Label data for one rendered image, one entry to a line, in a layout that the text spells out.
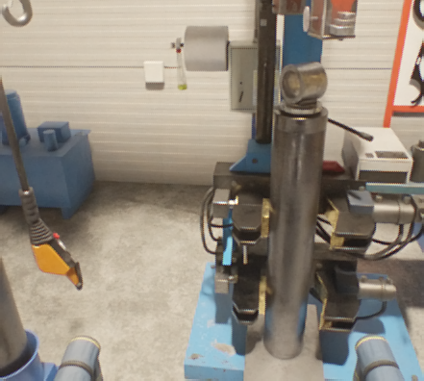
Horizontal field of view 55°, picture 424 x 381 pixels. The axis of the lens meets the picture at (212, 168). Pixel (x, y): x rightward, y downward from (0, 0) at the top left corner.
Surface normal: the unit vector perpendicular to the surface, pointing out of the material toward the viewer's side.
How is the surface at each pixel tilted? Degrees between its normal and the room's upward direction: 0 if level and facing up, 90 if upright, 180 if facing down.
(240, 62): 90
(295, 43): 90
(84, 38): 90
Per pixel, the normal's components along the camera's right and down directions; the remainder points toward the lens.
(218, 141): -0.14, 0.44
